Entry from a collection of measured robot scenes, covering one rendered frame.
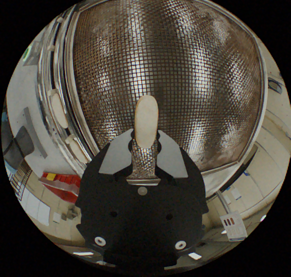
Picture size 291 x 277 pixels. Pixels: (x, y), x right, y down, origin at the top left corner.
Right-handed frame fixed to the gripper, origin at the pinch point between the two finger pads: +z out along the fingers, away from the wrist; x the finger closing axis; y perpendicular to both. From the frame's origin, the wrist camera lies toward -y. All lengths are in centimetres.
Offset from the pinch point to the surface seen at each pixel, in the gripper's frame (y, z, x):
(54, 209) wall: 378, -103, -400
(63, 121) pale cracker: 0.4, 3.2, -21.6
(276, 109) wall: -61, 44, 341
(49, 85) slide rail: -10.3, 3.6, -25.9
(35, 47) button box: -27.9, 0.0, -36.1
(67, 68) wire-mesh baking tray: -11.1, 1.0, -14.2
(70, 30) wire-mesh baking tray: -20.9, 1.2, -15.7
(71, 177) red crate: 31.3, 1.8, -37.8
